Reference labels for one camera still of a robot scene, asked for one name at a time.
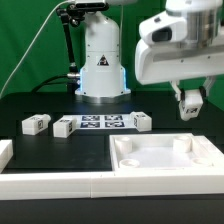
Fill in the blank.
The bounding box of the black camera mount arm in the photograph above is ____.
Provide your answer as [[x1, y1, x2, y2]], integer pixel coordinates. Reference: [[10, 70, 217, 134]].
[[56, 3, 84, 74]]

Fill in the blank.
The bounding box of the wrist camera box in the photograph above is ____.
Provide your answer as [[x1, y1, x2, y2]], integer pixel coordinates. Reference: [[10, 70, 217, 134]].
[[139, 11, 187, 45]]

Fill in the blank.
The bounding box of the black cable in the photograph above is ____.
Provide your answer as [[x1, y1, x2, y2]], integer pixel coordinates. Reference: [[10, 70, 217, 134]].
[[31, 74, 81, 93]]

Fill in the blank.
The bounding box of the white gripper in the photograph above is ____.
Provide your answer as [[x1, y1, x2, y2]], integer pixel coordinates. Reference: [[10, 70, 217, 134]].
[[135, 40, 224, 101]]

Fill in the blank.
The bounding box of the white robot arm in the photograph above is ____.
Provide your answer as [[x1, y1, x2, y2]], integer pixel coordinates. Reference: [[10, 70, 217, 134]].
[[76, 0, 224, 102]]

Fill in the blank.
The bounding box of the white U-shaped obstacle fence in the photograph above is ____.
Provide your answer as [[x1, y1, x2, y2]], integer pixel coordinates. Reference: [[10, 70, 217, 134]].
[[0, 140, 224, 200]]

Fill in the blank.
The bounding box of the white fiducial tag sheet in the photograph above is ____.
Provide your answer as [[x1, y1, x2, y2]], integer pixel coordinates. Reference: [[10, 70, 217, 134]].
[[62, 114, 134, 130]]

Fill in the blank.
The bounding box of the white square table top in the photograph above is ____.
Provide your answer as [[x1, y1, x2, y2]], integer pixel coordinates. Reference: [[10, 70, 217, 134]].
[[109, 133, 224, 171]]

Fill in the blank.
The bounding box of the white cable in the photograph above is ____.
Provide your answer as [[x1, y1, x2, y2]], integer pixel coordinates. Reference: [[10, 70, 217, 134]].
[[0, 0, 76, 99]]

